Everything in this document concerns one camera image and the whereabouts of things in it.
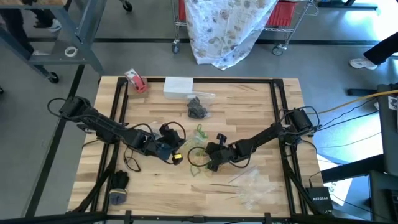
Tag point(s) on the black and grey glove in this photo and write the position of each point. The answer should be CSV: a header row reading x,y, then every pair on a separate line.
x,y
119,182

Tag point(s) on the white tape roll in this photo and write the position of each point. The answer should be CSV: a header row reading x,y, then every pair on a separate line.
x,y
71,47

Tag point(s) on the small red-striped zip bag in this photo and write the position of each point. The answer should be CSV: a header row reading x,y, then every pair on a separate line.
x,y
258,196

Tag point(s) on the person's leg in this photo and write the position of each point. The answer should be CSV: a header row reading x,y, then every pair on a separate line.
x,y
384,48

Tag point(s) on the workbench with grey frame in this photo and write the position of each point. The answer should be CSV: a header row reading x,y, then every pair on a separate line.
x,y
90,31

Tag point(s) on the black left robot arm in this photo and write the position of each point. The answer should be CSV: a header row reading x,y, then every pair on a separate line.
x,y
102,126

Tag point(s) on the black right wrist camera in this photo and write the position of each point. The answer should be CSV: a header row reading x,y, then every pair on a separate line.
x,y
213,166

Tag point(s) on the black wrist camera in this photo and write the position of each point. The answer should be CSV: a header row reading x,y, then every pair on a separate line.
x,y
213,166
178,160

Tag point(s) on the red tape dispenser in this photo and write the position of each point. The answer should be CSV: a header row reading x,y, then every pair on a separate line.
x,y
136,81

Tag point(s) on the black caster wheel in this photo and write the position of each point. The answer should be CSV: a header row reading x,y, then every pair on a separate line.
x,y
127,5

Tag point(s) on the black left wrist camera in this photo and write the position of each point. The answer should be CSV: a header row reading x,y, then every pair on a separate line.
x,y
178,160

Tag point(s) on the red plastic bin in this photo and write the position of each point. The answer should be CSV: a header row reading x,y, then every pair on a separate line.
x,y
281,14
182,9

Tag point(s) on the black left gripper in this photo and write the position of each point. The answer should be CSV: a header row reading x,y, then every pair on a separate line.
x,y
169,135

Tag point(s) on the person's shoe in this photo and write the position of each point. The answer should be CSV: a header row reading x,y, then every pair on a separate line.
x,y
362,63

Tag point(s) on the black-framed safety glasses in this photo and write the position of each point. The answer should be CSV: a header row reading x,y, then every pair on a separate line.
x,y
125,158

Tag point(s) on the black floor beam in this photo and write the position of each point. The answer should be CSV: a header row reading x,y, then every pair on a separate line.
x,y
351,169

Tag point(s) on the brown cardboard box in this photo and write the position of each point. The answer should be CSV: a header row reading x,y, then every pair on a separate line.
x,y
138,96

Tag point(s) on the white paper sheet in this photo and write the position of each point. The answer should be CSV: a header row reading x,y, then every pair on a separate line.
x,y
339,186

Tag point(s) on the black aluminium table frame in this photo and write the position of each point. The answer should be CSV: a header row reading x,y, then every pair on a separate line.
x,y
217,80

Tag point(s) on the dark navy rubber band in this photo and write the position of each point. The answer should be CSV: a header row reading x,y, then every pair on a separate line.
x,y
199,107

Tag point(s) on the black equipment case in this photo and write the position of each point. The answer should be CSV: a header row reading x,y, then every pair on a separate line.
x,y
382,199

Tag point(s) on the person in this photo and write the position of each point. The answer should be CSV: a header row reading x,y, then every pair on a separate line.
x,y
15,28

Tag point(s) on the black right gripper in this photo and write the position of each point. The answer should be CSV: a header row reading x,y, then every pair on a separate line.
x,y
219,151

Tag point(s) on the black desk foot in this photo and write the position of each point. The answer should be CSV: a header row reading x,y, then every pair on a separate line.
x,y
348,4

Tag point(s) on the white box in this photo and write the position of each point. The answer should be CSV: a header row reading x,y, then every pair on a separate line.
x,y
178,88

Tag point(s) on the grey cabinet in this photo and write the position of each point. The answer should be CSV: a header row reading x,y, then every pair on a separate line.
x,y
388,130

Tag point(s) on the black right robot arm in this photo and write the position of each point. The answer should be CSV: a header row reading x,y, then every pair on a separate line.
x,y
264,137

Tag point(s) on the black network switch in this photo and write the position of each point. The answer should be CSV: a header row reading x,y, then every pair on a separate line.
x,y
320,199

